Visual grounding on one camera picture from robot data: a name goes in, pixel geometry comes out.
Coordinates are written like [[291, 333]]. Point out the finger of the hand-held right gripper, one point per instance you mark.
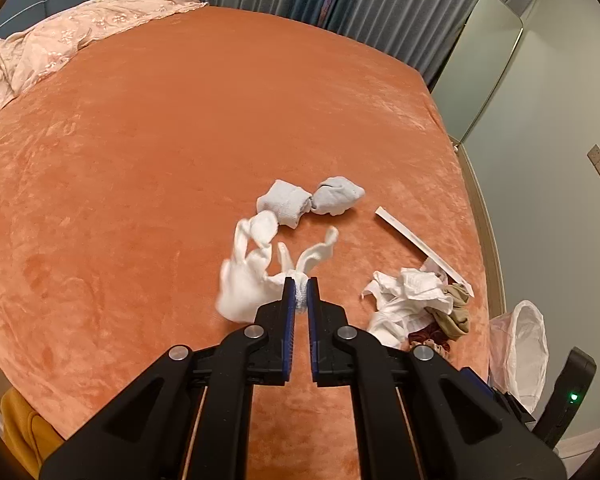
[[515, 407]]

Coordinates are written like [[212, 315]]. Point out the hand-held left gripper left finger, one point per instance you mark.
[[289, 312]]

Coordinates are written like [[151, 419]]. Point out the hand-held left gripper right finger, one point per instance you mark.
[[312, 322]]

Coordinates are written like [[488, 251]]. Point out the trash bin with white bag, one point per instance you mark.
[[525, 355]]

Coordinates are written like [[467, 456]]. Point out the white sock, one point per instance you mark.
[[245, 280]]

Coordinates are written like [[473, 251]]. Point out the long white toothbrush packet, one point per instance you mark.
[[410, 242]]

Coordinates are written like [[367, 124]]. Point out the beige cloth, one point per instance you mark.
[[457, 317]]

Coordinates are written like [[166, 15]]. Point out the rolled grey sock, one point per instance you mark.
[[282, 202], [337, 195]]

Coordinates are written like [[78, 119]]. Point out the dark red scrunchie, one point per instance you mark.
[[430, 335]]

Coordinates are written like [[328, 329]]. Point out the orange plush blanket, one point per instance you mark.
[[180, 135]]

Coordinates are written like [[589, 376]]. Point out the yellow cloth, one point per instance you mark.
[[25, 430]]

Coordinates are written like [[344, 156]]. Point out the full-length mirror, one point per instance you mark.
[[480, 60]]

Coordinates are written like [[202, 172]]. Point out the grey curtain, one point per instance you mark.
[[380, 0]]

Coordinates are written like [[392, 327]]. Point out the pink floral quilt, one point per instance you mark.
[[55, 40]]

